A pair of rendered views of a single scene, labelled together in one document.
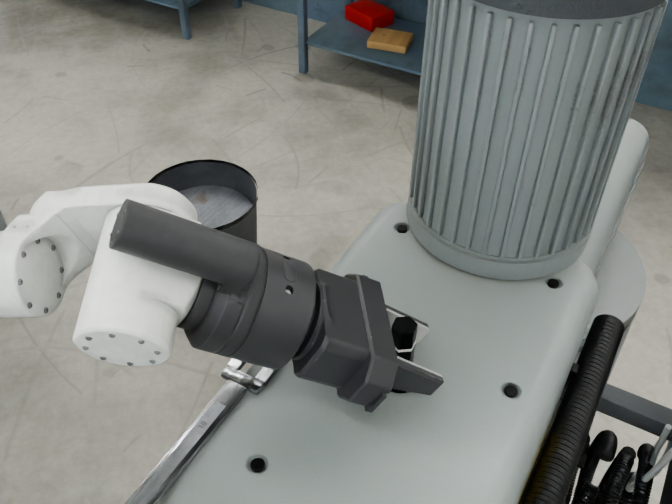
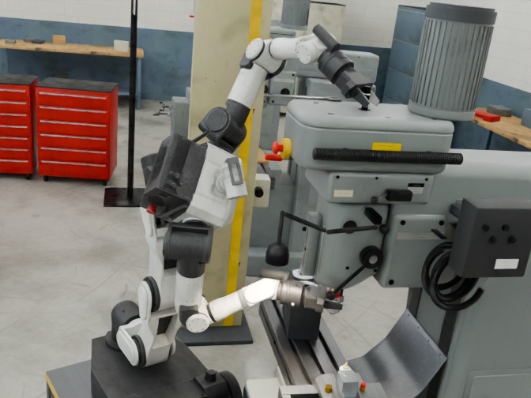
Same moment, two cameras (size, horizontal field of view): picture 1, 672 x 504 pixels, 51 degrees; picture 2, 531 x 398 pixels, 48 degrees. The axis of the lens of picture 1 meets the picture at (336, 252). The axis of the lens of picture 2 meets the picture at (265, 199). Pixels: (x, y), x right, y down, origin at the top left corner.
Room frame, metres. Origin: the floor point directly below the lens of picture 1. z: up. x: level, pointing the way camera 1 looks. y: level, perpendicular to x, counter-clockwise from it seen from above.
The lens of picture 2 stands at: (-1.04, -1.18, 2.24)
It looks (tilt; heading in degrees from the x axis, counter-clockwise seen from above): 20 degrees down; 47
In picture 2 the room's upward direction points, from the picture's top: 6 degrees clockwise
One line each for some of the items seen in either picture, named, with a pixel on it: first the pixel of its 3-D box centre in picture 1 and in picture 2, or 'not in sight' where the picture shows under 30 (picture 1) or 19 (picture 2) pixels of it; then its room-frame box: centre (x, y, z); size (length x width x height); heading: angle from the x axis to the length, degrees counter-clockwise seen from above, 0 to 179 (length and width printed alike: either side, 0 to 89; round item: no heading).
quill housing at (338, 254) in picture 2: not in sight; (345, 237); (0.39, -0.06, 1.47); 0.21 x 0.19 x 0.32; 61
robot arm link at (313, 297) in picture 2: not in sight; (307, 296); (0.33, 0.01, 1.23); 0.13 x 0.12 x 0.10; 37
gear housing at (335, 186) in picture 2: not in sight; (367, 176); (0.42, -0.08, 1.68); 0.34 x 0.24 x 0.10; 151
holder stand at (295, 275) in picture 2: not in sight; (302, 302); (0.54, 0.22, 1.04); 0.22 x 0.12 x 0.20; 52
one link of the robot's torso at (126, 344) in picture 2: not in sight; (146, 341); (0.18, 0.77, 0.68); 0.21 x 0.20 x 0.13; 83
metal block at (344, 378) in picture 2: not in sight; (346, 384); (0.29, -0.24, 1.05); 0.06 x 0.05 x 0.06; 59
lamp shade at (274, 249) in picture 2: not in sight; (277, 252); (0.15, 0.00, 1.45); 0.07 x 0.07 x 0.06
